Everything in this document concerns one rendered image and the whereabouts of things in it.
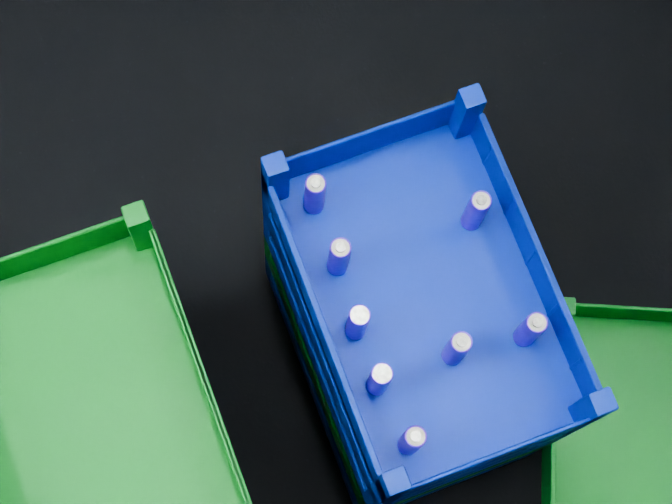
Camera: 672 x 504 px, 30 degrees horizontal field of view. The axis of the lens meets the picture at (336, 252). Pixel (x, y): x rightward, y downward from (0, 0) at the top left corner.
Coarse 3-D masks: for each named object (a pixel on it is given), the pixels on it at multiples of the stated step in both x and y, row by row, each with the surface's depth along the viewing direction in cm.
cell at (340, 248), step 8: (336, 240) 105; (344, 240) 105; (336, 248) 104; (344, 248) 105; (328, 256) 107; (336, 256) 105; (344, 256) 105; (328, 264) 109; (336, 264) 107; (344, 264) 107; (336, 272) 109; (344, 272) 110
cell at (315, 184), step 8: (312, 176) 106; (320, 176) 106; (312, 184) 106; (320, 184) 106; (304, 192) 108; (312, 192) 106; (320, 192) 106; (304, 200) 110; (312, 200) 108; (320, 200) 108; (312, 208) 110; (320, 208) 111
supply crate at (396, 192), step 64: (384, 128) 109; (448, 128) 115; (384, 192) 113; (448, 192) 113; (512, 192) 108; (320, 256) 111; (384, 256) 111; (448, 256) 112; (512, 256) 112; (320, 320) 104; (384, 320) 110; (448, 320) 110; (512, 320) 110; (448, 384) 109; (512, 384) 109; (576, 384) 109; (384, 448) 107; (448, 448) 107; (512, 448) 102
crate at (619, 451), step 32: (576, 320) 143; (608, 320) 144; (640, 320) 144; (608, 352) 143; (640, 352) 143; (608, 384) 142; (640, 384) 142; (608, 416) 141; (640, 416) 141; (544, 448) 138; (576, 448) 140; (608, 448) 140; (640, 448) 140; (544, 480) 137; (576, 480) 139; (608, 480) 139; (640, 480) 139
